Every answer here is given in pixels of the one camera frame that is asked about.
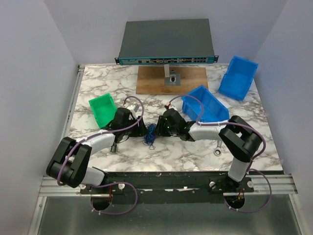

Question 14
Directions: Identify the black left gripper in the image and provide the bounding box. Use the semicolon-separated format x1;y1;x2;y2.
122;116;149;137

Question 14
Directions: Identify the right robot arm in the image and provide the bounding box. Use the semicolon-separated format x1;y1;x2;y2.
154;108;266;192

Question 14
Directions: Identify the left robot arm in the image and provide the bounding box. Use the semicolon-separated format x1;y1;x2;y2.
46;106;147;193

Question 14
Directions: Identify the small metal cylinder socket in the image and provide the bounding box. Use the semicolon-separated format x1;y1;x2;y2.
110;143;117;153

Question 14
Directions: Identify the green plastic bin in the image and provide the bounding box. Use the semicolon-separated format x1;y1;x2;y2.
89;93;117;128

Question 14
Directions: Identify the brown wooden board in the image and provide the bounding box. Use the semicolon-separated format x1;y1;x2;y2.
136;66;208;95

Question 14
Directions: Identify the near blue plastic bin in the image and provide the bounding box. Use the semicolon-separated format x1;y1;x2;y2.
181;85;230;122

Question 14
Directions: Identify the blue plastic bin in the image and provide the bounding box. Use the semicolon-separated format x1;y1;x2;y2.
218;56;258;101
181;85;230;122

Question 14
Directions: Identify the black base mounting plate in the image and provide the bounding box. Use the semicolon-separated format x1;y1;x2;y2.
80;171;254;205

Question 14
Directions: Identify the silver ratchet wrench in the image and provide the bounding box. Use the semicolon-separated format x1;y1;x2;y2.
214;141;223;156

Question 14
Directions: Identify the far blue plastic bin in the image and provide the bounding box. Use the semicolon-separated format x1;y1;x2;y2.
218;56;258;101

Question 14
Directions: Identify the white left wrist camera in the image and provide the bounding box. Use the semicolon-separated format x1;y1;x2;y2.
126;104;139;117

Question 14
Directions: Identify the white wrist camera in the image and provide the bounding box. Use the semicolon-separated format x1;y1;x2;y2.
126;104;139;117
164;103;179;111

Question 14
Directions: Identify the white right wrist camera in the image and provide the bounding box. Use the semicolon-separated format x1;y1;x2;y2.
164;103;179;111

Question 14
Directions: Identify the grey metal bracket fixture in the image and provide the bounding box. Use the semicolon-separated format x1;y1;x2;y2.
164;64;181;86

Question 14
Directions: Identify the grey network switch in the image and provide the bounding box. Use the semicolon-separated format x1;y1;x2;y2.
115;19;219;65

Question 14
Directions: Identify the aluminium frame rail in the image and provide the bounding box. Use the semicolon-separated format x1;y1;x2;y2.
31;64;301;235

